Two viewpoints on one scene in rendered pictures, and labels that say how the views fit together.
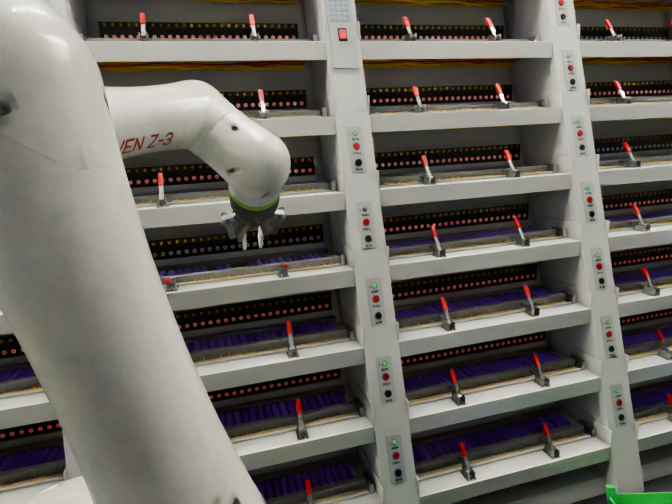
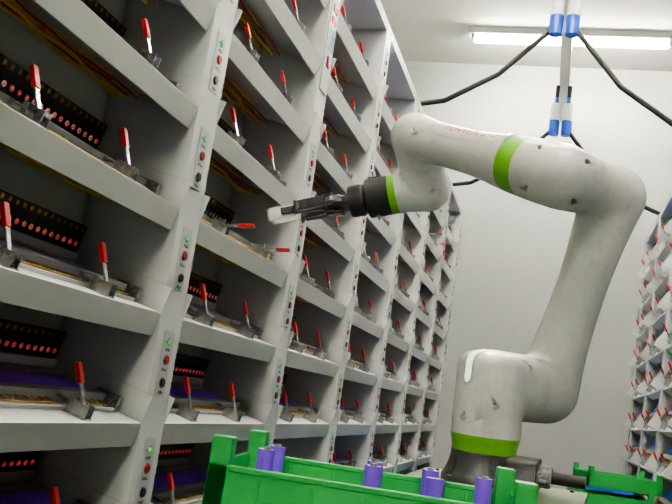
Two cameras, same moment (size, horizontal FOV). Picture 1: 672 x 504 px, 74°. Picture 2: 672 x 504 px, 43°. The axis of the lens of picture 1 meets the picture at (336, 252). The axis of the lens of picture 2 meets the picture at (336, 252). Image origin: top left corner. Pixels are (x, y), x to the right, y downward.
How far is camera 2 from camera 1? 1.89 m
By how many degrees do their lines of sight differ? 61
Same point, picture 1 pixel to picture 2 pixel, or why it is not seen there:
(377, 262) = (295, 272)
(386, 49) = (333, 90)
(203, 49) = (286, 15)
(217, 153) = (435, 176)
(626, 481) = not seen: outside the picture
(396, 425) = (271, 427)
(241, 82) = not seen: hidden behind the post
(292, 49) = (310, 53)
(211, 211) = (256, 170)
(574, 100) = not seen: hidden behind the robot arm
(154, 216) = (237, 153)
